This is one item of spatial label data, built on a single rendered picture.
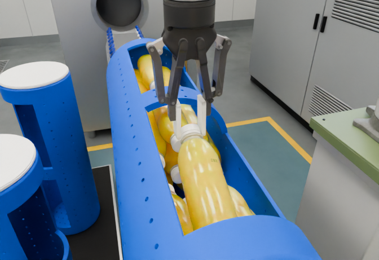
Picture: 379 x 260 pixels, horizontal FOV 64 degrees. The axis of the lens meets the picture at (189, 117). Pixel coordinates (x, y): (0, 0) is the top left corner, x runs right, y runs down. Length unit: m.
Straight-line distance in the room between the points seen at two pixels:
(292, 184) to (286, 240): 1.93
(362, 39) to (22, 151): 2.09
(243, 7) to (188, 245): 5.76
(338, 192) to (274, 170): 1.37
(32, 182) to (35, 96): 0.52
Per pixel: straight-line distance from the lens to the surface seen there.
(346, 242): 1.14
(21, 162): 0.90
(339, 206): 1.10
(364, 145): 0.97
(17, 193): 0.87
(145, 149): 0.55
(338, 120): 1.07
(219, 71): 0.50
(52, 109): 1.38
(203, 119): 0.52
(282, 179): 2.36
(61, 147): 1.47
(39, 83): 1.34
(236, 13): 6.00
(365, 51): 2.35
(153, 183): 0.49
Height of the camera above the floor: 1.54
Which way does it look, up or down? 32 degrees down
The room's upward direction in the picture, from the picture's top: straight up
